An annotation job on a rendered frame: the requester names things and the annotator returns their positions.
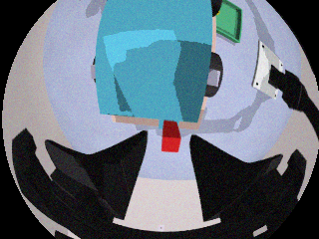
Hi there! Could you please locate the green tray floor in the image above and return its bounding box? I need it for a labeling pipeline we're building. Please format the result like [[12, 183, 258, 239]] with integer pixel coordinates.
[[215, 1, 238, 39]]

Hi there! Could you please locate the red-headed pin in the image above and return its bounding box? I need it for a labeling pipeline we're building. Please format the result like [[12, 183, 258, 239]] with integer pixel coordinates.
[[162, 119, 180, 152]]

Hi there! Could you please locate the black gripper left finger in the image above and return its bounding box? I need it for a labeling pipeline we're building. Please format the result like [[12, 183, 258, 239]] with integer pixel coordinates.
[[44, 130, 148, 220]]

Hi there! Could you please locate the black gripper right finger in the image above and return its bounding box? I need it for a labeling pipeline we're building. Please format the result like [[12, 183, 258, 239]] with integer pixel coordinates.
[[188, 135, 283, 222]]

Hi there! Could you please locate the green tray rim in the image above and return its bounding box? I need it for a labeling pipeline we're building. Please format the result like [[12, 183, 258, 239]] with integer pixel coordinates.
[[216, 0, 243, 43]]

